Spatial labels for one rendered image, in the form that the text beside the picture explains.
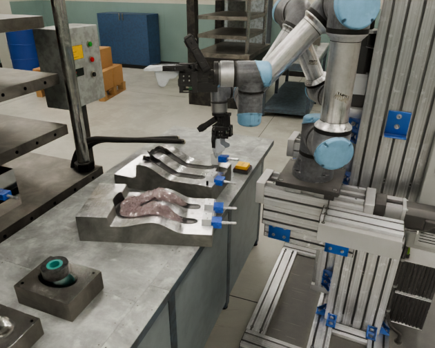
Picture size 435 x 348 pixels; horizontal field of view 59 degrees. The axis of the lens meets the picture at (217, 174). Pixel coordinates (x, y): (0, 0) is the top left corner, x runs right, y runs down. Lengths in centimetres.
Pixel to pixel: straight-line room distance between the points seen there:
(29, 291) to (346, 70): 111
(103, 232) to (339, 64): 99
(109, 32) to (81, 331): 818
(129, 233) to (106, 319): 36
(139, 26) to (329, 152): 764
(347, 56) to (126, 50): 791
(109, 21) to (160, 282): 802
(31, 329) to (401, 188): 131
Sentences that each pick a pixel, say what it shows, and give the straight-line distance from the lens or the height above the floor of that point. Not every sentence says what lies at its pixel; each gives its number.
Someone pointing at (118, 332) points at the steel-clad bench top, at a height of 80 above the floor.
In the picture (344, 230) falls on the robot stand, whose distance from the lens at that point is 134.
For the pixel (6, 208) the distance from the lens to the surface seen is 187.
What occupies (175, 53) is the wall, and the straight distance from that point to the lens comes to 893.
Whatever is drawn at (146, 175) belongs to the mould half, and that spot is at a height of 89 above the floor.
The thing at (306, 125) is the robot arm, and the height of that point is 124.
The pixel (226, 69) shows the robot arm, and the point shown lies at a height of 146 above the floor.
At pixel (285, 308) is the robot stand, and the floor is 21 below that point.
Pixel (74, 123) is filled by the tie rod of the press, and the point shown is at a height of 105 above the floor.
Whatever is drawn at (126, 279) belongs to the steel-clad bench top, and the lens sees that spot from 133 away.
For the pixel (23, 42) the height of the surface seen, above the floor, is 62.
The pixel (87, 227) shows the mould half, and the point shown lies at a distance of 150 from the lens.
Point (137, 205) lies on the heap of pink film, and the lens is 152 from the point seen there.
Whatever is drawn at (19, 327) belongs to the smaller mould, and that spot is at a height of 86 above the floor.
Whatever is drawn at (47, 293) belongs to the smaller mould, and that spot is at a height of 87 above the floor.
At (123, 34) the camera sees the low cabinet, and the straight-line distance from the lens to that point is 886.
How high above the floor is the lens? 167
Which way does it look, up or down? 26 degrees down
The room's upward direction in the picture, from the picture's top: 1 degrees clockwise
